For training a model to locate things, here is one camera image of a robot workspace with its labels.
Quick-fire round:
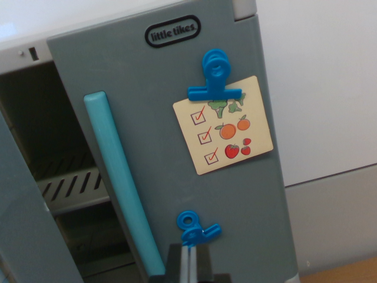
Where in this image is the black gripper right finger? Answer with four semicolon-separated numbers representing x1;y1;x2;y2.
188;243;214;283

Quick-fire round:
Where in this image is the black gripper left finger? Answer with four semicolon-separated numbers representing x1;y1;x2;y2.
164;243;189;283

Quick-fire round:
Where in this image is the cream grocery checklist card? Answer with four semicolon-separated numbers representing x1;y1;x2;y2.
172;75;274;176

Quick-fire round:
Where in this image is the light grey toy fridge cabinet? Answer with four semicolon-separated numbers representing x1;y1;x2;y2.
0;0;301;283

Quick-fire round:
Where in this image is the large blue plastic clip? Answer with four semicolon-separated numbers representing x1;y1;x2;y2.
187;48;243;102

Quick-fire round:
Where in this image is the grey slotted fridge shelf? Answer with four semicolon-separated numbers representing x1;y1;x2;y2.
37;166;111;216

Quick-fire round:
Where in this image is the teal fridge door handle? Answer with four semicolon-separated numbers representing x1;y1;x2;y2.
83;90;166;278

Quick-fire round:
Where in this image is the small blue plastic clip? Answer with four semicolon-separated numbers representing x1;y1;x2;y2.
176;209;221;248

